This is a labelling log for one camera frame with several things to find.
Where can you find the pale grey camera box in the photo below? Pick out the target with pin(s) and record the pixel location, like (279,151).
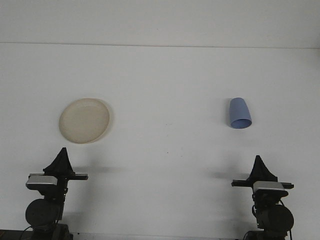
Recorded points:
(270,187)
(41,181)

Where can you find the pale round plate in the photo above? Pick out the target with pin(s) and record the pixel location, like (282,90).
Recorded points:
(82,122)

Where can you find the pale blue cup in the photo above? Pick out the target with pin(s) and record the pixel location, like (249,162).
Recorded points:
(238,111)

